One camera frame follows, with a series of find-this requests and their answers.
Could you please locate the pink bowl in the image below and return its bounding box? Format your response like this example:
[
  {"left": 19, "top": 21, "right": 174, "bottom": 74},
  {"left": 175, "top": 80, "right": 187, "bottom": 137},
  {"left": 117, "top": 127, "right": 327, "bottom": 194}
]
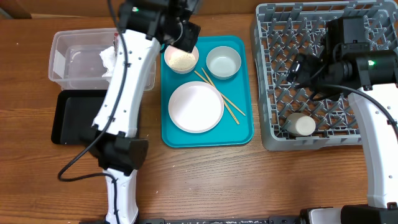
[{"left": 164, "top": 45, "right": 199, "bottom": 74}]

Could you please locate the white paper cup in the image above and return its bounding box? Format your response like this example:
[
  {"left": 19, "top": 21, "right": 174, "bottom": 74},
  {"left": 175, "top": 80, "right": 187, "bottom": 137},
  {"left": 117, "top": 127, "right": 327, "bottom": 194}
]
[{"left": 286, "top": 113, "right": 316, "bottom": 136}]

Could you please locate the red snack wrapper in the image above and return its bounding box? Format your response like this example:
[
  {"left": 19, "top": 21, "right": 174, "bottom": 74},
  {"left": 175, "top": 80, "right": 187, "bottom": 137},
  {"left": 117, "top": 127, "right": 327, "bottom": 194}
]
[{"left": 113, "top": 32, "right": 119, "bottom": 57}]

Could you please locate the white napkin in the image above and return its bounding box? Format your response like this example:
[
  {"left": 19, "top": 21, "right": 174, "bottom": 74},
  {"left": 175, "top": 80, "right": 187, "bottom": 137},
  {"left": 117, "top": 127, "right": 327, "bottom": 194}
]
[{"left": 99, "top": 46, "right": 116, "bottom": 80}]

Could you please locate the pile of rice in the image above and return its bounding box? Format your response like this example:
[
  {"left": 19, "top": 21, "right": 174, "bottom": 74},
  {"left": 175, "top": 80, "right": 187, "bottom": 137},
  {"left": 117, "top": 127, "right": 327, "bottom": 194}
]
[{"left": 169, "top": 52, "right": 196, "bottom": 70}]

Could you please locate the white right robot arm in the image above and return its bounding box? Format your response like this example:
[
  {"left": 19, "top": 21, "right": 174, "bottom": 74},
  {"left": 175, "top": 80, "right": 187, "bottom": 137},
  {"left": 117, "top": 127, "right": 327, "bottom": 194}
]
[{"left": 287, "top": 16, "right": 397, "bottom": 224}]

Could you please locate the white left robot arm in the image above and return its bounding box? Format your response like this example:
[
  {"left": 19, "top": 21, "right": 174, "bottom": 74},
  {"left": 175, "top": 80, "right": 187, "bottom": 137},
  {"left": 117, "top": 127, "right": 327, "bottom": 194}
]
[{"left": 82, "top": 0, "right": 200, "bottom": 223}]

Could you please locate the grey dishwasher rack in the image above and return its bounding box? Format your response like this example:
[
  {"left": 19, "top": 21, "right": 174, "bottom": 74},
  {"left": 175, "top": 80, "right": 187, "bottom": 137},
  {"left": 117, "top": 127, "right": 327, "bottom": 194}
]
[{"left": 251, "top": 1, "right": 397, "bottom": 151}]

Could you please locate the wooden chopstick lower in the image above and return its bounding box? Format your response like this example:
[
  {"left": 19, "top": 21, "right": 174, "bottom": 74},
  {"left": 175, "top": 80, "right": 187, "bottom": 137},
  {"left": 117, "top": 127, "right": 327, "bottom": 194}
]
[{"left": 201, "top": 67, "right": 240, "bottom": 125}]

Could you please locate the wooden chopstick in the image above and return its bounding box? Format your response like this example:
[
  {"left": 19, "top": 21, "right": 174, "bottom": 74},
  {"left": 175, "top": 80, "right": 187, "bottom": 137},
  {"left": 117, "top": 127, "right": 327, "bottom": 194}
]
[
  {"left": 194, "top": 70, "right": 246, "bottom": 116},
  {"left": 201, "top": 67, "right": 240, "bottom": 125}
]

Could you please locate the wooden chopstick upper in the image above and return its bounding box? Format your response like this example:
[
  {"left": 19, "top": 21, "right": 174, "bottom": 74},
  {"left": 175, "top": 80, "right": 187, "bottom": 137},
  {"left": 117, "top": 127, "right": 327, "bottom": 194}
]
[{"left": 194, "top": 70, "right": 246, "bottom": 116}]

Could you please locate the grey-green bowl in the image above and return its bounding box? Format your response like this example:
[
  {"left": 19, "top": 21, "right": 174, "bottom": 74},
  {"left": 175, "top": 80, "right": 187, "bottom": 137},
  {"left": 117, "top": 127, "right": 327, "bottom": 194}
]
[{"left": 206, "top": 46, "right": 242, "bottom": 80}]

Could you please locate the teal plastic tray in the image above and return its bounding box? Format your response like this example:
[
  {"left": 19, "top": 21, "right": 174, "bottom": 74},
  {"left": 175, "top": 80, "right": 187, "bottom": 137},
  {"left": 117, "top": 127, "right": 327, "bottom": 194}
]
[{"left": 160, "top": 35, "right": 254, "bottom": 148}]

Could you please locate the white round plate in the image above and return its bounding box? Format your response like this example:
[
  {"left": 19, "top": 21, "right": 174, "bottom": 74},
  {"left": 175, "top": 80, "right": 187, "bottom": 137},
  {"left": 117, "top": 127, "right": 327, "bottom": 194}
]
[{"left": 168, "top": 81, "right": 224, "bottom": 134}]

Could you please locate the clear plastic bin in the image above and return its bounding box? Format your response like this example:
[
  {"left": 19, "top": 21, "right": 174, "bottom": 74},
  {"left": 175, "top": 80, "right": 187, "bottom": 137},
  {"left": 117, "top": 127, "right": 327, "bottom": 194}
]
[{"left": 48, "top": 27, "right": 156, "bottom": 91}]

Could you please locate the black tray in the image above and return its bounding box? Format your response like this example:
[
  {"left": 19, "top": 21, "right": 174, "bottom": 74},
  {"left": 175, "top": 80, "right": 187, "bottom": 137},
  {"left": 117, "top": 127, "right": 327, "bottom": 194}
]
[{"left": 51, "top": 90, "right": 106, "bottom": 145}]

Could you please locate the black rail at table edge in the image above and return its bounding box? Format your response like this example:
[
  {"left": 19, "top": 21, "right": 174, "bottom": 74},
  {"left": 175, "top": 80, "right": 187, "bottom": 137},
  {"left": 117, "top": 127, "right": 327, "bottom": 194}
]
[{"left": 136, "top": 216, "right": 301, "bottom": 224}]

